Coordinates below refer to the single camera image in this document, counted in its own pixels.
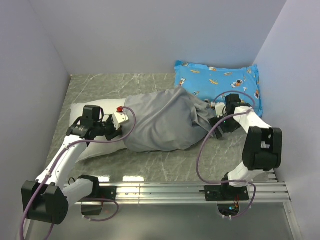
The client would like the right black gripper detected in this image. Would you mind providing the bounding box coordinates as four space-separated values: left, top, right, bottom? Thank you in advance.
209 112 242 139

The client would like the white pillow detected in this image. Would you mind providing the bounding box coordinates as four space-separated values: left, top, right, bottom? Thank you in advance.
66 98 126 162

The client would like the grey pillowcase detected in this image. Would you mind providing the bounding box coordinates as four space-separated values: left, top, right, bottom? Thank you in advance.
122 87 216 152

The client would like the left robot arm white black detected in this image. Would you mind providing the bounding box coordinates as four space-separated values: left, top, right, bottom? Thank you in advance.
21 105 128 225

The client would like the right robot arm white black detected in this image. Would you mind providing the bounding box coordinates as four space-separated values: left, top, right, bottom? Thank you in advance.
209 91 283 200

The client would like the blue cartoon print pillow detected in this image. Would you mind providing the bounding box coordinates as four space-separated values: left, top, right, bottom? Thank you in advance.
174 60 263 117

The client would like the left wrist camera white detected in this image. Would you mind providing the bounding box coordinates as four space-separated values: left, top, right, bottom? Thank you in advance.
112 106 129 126

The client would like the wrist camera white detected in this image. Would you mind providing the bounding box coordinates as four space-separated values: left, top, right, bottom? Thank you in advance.
112 106 129 126
210 102 226 118

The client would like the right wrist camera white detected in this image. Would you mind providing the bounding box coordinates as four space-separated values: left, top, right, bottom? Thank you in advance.
210 102 226 118

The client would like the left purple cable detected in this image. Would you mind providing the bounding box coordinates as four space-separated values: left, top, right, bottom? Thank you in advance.
19 106 137 240

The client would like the purple cable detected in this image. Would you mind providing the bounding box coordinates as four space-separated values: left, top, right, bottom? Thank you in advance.
196 90 257 220
19 106 137 240

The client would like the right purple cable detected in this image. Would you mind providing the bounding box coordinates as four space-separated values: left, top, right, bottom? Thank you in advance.
196 90 257 220

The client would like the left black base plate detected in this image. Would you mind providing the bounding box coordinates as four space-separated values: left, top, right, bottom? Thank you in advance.
80 185 117 202

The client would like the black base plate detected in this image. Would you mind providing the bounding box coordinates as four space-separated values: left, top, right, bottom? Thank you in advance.
80 185 117 202
200 183 249 202

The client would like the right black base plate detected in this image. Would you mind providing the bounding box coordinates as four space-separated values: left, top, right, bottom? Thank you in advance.
200 183 249 202

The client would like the aluminium mounting rail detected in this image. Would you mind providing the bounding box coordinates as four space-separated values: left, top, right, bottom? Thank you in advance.
62 181 293 205

